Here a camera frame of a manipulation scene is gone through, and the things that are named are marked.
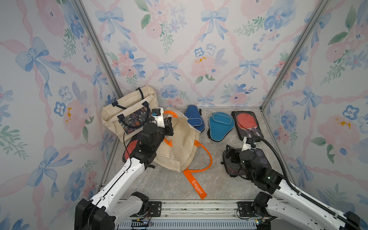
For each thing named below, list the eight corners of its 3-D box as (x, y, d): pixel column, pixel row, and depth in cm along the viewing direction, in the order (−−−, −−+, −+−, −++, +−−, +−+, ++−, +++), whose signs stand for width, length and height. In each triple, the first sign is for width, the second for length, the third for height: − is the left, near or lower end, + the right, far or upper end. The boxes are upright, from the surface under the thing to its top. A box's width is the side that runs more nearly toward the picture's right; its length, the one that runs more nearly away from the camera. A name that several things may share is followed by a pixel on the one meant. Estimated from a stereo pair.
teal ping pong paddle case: (208, 142, 102) (208, 139, 98) (205, 115, 117) (205, 112, 114) (237, 142, 102) (239, 139, 99) (230, 115, 117) (232, 112, 114)
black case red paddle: (239, 140, 103) (240, 137, 101) (231, 113, 119) (232, 110, 117) (264, 140, 103) (266, 137, 101) (253, 113, 120) (255, 110, 117)
